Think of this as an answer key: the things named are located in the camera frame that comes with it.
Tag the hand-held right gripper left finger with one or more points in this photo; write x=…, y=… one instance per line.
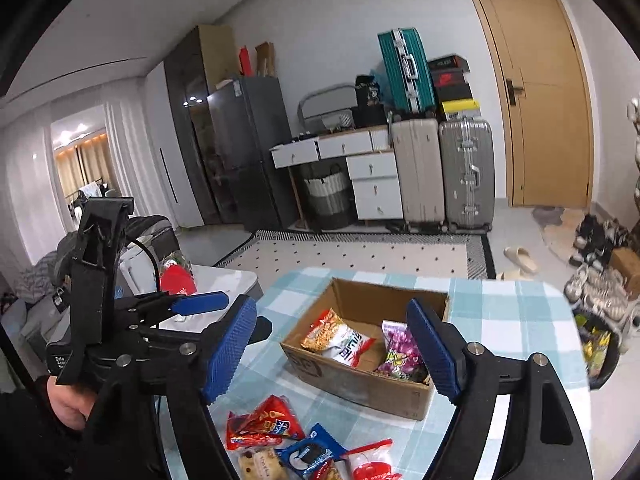
x=230, y=355

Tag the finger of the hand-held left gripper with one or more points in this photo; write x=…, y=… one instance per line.
x=200, y=304
x=264, y=331

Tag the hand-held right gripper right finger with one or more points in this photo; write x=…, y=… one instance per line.
x=432, y=355

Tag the red cone snack packet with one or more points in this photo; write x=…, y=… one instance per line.
x=270, y=412

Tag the brown cardboard box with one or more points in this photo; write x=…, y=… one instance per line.
x=350, y=385

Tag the beige pastry packet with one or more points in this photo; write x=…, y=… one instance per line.
x=260, y=467

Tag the person's left forearm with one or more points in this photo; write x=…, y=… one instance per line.
x=35, y=440

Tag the person's left hand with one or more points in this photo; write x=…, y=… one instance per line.
x=67, y=405

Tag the white side table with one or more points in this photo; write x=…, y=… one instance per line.
x=225, y=280

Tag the red gift bag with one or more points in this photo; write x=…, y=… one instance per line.
x=177, y=277

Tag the purple candy packet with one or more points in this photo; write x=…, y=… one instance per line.
x=397, y=355

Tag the orange white noodle packet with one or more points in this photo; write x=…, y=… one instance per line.
x=335, y=340

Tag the teal checked tablecloth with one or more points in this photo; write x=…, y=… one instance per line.
x=500, y=320

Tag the dark jacket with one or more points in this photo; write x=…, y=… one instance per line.
x=150, y=232

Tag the clothes rack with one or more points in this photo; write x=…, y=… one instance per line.
x=92, y=192

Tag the white sheer curtain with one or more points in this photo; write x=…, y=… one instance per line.
x=25, y=195
x=130, y=160

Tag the patterned floor rug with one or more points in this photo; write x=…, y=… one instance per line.
x=350, y=255

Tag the beige slipper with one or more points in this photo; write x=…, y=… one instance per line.
x=522, y=254
x=515, y=275

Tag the blue cookie packet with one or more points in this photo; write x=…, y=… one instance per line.
x=305, y=452

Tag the red white snack packet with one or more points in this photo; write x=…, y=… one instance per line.
x=370, y=470

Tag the grey white laundry basket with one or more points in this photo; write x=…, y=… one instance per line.
x=327, y=197

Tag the red orange snack packet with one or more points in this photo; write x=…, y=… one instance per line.
x=327, y=472

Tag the dark grey fridge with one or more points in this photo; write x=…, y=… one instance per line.
x=250, y=150

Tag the black bag yellow print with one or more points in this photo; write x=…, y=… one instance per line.
x=597, y=350

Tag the grey beige doormat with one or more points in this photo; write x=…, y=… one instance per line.
x=560, y=230

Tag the white desk with drawers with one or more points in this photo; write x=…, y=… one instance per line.
x=375, y=185

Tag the pile of shoes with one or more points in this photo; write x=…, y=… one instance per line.
x=600, y=290

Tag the silver suitcase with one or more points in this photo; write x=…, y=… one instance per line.
x=467, y=175

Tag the beige suitcase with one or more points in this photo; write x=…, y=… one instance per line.
x=417, y=170

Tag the dark glass cabinet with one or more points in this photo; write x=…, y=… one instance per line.
x=185, y=110

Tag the small cardboard shoe box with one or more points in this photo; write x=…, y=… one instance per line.
x=627, y=267

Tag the grey arched mirror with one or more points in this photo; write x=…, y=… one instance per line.
x=320, y=97

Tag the black storage bag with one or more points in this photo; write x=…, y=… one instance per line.
x=370, y=116

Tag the yellow black shoe box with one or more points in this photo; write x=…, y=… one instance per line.
x=460, y=109

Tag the tall brown carton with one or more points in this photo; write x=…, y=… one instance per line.
x=265, y=60

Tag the plain black shoe box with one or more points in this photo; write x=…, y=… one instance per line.
x=454, y=94

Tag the black printed bag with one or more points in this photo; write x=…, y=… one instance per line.
x=369, y=91

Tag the wooden door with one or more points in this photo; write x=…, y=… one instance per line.
x=540, y=110

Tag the black red logo shoe box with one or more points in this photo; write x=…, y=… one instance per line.
x=450, y=79

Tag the teal suitcase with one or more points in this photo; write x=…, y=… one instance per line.
x=405, y=70

